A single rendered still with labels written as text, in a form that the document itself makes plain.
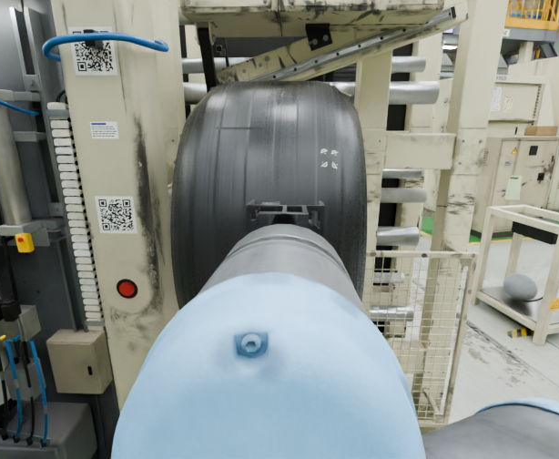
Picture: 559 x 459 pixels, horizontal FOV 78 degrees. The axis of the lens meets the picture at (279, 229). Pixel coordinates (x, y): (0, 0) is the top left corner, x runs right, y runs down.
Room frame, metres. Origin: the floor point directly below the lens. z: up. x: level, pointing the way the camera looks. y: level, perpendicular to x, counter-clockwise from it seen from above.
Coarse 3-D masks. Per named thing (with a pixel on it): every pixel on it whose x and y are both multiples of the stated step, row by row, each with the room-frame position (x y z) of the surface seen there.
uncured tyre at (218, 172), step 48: (240, 96) 0.60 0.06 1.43; (288, 96) 0.59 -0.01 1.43; (336, 96) 0.61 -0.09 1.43; (192, 144) 0.52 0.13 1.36; (240, 144) 0.51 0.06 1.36; (288, 144) 0.51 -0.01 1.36; (336, 144) 0.51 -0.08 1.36; (192, 192) 0.48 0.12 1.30; (240, 192) 0.47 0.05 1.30; (288, 192) 0.47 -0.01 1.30; (336, 192) 0.47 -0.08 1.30; (192, 240) 0.46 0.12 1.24; (336, 240) 0.45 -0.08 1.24; (192, 288) 0.45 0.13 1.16
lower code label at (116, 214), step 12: (96, 204) 0.66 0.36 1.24; (108, 204) 0.66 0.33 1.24; (120, 204) 0.66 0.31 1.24; (132, 204) 0.66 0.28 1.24; (108, 216) 0.66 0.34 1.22; (120, 216) 0.66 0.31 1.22; (132, 216) 0.66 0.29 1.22; (108, 228) 0.66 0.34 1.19; (120, 228) 0.66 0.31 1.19; (132, 228) 0.66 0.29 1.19
